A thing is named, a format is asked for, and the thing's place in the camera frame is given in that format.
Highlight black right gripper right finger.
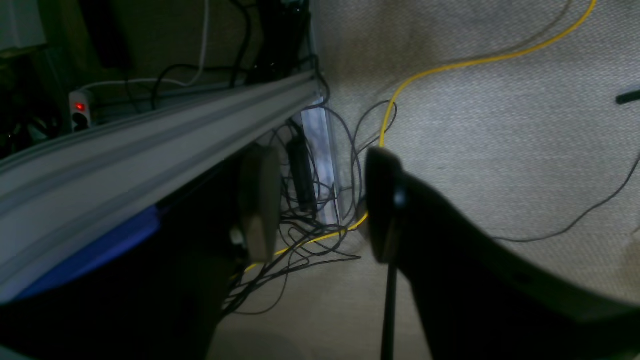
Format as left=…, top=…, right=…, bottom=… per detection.
left=365, top=147, right=639, bottom=360

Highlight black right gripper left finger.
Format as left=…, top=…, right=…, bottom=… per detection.
left=238, top=146, right=281, bottom=264

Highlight black power adapter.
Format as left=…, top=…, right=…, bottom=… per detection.
left=286, top=135, right=317, bottom=214

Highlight white power strip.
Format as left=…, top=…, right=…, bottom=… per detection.
left=68, top=89, right=95, bottom=133

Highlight thin black floor cable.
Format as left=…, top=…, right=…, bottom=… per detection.
left=492, top=155, right=640, bottom=244

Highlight aluminium table frame rail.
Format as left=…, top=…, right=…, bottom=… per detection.
left=0, top=71, right=319, bottom=305

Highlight yellow cable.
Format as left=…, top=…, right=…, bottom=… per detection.
left=245, top=0, right=598, bottom=273

